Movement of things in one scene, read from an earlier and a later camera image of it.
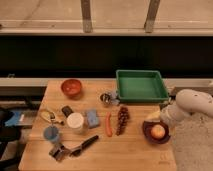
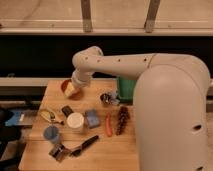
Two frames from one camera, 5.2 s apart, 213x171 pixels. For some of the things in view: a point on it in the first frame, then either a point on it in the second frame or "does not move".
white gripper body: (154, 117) → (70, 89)
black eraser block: (67, 110) does not move
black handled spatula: (75, 152) does not move
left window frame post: (86, 16) does not move
